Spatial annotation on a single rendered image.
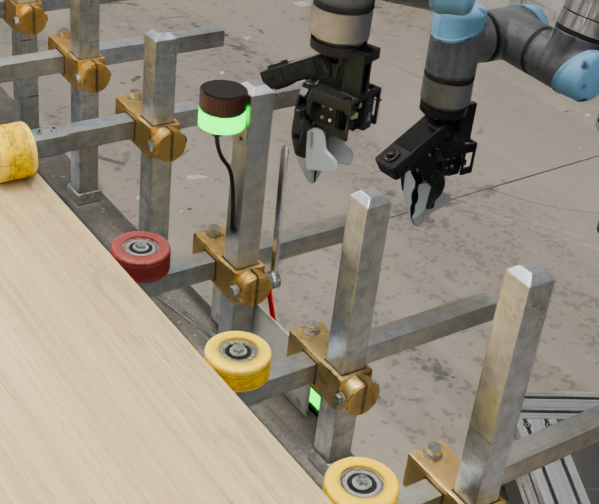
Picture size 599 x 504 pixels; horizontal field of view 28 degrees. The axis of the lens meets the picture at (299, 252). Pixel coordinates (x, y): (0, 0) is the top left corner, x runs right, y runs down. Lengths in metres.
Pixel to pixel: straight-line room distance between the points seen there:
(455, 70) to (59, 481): 0.84
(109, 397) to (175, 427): 0.09
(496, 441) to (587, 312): 2.02
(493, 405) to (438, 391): 1.63
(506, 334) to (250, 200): 0.50
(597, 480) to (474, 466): 1.14
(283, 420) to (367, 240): 0.38
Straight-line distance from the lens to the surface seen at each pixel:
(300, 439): 1.61
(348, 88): 1.48
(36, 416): 1.33
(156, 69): 1.71
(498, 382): 1.22
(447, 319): 1.61
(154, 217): 1.83
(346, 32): 1.45
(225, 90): 1.48
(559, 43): 1.71
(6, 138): 1.70
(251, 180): 1.55
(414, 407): 2.81
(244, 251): 1.61
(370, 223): 1.34
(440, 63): 1.73
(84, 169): 2.05
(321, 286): 3.15
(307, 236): 1.73
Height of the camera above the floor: 1.77
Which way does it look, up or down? 33 degrees down
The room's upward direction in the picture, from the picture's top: 7 degrees clockwise
